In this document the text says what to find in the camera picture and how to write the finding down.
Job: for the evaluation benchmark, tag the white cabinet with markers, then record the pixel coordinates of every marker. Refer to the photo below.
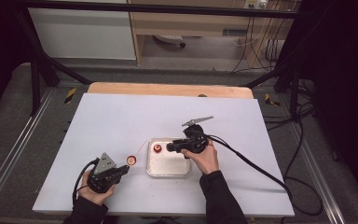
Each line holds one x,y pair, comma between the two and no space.
80,34

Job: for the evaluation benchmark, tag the yellow black tape strip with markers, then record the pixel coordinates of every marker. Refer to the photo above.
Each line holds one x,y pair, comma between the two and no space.
271,100
70,95

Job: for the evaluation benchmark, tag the black metal frame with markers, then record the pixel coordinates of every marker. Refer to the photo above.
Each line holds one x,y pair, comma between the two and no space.
37,77

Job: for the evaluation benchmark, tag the person's right hand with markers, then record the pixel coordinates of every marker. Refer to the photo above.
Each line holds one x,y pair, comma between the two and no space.
203,161

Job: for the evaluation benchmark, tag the square metal tray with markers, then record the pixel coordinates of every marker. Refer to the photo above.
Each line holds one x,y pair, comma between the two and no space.
167,166

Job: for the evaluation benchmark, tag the office chair base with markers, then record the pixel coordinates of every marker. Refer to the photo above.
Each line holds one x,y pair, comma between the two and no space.
171,39

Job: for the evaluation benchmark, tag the wooden table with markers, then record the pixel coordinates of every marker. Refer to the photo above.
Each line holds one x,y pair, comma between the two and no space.
167,90

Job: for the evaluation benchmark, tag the white power strip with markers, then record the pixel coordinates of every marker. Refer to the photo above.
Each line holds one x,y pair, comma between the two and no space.
255,3

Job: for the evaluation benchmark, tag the aluminium floor rail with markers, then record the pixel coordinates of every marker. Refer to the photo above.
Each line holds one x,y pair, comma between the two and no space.
18,146
317,174

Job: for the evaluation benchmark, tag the person's left hand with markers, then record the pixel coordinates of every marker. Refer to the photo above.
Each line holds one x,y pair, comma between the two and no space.
96,196

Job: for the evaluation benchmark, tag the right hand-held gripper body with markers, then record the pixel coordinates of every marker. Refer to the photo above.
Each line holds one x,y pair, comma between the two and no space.
194,143

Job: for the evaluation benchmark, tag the light wooden desk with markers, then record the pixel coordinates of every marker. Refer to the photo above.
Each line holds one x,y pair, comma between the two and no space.
199,23

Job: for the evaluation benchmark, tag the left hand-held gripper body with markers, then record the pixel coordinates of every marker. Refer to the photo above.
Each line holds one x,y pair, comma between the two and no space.
102,177

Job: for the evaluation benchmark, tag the red hawthorn piece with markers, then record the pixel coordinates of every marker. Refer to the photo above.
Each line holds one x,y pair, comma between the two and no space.
131,160
157,148

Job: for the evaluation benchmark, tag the thin wooden skewer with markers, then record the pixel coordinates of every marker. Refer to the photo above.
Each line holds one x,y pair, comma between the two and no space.
141,148

